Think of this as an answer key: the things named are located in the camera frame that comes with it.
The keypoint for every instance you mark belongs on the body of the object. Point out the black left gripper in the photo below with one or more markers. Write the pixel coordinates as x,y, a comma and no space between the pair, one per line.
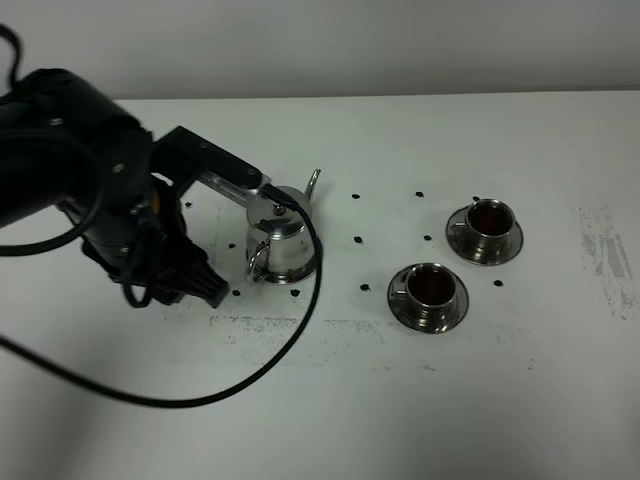
147,252

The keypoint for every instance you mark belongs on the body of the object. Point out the stainless steel teapot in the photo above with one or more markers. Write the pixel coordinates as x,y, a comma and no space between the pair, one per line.
279,231

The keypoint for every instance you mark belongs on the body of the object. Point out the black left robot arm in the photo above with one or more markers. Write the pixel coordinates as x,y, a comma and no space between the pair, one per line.
64,144

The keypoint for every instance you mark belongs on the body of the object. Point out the steel teapot tray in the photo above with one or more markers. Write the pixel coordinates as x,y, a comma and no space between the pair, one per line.
256,271

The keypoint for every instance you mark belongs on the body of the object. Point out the near stainless steel saucer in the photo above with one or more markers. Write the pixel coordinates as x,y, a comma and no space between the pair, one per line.
438,327

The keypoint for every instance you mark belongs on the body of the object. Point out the stainless steel saucer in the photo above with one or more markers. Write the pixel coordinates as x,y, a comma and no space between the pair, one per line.
438,327
479,256

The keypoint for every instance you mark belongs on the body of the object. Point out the near stainless steel teacup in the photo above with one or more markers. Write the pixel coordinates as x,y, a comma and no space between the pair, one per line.
423,292

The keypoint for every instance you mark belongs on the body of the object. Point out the stainless steel teacup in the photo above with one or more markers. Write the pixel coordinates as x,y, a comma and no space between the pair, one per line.
486,224
423,292

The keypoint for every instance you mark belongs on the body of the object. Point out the far stainless steel saucer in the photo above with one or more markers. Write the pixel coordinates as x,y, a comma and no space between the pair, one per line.
479,256

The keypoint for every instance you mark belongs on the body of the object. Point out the far stainless steel teacup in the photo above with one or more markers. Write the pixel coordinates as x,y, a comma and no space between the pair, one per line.
486,224

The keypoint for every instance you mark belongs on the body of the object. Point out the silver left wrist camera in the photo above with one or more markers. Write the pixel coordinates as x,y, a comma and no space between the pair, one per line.
225,167

